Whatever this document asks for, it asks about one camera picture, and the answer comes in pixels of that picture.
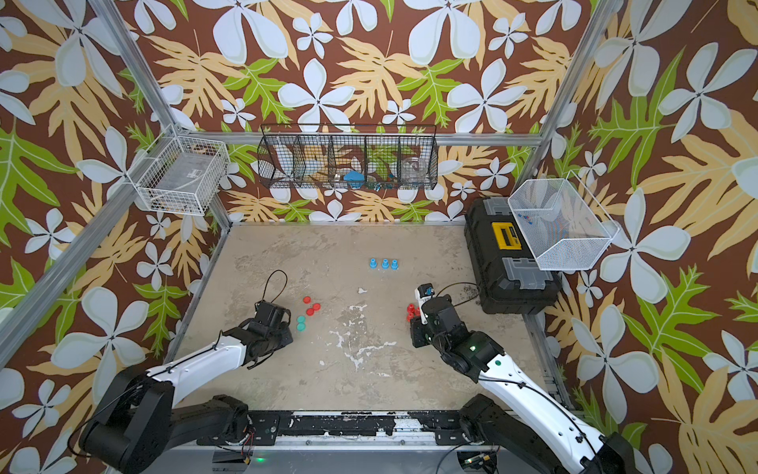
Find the white mesh basket right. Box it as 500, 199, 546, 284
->
508, 172, 621, 273

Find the black wire basket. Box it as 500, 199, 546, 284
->
256, 124, 439, 191

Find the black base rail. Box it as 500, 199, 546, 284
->
233, 410, 493, 446

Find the black toolbox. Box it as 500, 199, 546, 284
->
464, 197, 562, 314

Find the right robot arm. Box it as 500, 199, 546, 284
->
410, 284, 638, 473

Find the white wire basket left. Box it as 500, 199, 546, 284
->
130, 126, 230, 216

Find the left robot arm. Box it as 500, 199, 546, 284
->
75, 300, 293, 473

